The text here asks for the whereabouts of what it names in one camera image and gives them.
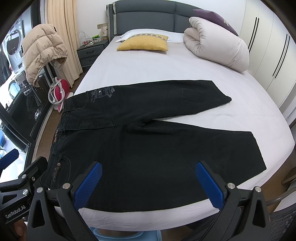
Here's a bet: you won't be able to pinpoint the dark grey headboard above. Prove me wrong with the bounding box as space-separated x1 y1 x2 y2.
106 1 198 41

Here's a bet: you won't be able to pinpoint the black denim pants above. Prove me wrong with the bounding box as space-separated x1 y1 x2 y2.
41 80 266 212

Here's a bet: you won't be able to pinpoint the yellow cushion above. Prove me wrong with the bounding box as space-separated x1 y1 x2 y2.
116 35 168 51

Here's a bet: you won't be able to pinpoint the rolled white duvet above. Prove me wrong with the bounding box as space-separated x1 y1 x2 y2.
184 16 249 73

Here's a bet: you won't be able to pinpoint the purple cushion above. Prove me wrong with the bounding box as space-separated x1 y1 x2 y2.
193 9 239 36

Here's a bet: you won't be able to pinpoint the dark grey nightstand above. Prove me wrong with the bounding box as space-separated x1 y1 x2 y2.
77 40 109 68

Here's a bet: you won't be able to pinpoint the beige curtain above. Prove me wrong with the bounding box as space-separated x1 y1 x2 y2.
47 0 82 86

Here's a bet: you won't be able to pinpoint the white pillow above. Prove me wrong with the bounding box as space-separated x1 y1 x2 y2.
116 29 184 44

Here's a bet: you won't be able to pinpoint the beige puffer jacket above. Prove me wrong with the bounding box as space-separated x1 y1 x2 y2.
22 24 68 87

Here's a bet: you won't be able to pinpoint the white wire basket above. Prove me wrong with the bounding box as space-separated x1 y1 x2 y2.
78 32 103 47

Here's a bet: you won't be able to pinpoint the white bed mattress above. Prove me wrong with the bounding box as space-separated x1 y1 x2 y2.
74 40 295 231

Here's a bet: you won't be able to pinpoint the white wardrobe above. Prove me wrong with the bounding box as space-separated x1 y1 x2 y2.
240 1 295 116

